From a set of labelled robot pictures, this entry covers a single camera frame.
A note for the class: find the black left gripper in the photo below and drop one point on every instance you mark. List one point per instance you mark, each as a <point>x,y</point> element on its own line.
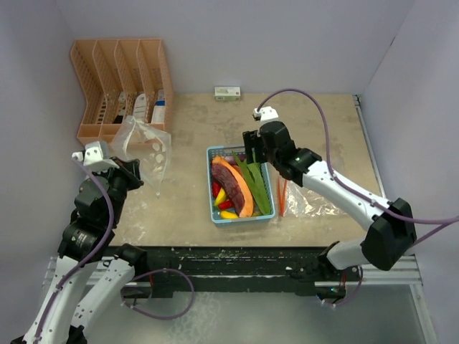
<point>129,170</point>

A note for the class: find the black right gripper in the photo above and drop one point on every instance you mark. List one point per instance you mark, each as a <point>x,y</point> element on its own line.
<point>252,140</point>

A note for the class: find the clear polka dot zip bag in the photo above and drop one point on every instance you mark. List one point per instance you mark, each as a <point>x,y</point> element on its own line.
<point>151,146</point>

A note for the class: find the green leafy vegetable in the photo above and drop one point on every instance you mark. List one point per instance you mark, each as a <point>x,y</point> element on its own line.
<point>253,176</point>

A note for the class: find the orange purple papaya slice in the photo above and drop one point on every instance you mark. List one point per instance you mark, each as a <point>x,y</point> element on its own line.
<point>234,185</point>

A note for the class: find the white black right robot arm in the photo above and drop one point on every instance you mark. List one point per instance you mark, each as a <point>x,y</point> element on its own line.
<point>389,230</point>

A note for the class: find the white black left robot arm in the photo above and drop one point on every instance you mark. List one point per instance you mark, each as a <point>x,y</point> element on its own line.
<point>69,311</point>

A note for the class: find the clear bag with orange zipper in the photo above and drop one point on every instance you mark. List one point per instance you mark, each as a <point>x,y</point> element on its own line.
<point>302,203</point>

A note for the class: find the purple eggplant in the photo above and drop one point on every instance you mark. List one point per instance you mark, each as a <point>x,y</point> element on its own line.
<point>232,161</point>

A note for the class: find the light blue plastic basket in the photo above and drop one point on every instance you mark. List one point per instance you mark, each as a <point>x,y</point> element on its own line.
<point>221,150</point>

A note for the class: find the white blue box in organizer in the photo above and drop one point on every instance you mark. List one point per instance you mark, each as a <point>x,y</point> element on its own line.
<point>159,109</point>

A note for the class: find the red chili pepper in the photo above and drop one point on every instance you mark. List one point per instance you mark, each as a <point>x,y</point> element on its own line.
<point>226,205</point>
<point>215,188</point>

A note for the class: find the green and white small box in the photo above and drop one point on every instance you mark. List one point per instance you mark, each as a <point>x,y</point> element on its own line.
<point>227,94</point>

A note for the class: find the yellow banana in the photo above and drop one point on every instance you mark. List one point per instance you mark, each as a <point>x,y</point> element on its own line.
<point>220,198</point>
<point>228,215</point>

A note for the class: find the white bottle in organizer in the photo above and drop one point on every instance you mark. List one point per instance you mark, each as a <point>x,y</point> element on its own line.
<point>140,108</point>

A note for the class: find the peach plastic file organizer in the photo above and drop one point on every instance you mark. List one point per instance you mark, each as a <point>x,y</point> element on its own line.
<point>112,73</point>

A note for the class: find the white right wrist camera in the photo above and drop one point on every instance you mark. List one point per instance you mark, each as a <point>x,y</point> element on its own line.
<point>265,115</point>

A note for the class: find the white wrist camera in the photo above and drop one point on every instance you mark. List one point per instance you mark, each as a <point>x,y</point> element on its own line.
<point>95,157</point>
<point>265,115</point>

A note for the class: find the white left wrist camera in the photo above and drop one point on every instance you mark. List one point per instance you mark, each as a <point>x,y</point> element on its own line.
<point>95,157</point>

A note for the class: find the black aluminium base frame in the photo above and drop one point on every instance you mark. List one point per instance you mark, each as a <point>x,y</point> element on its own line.
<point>253,269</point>

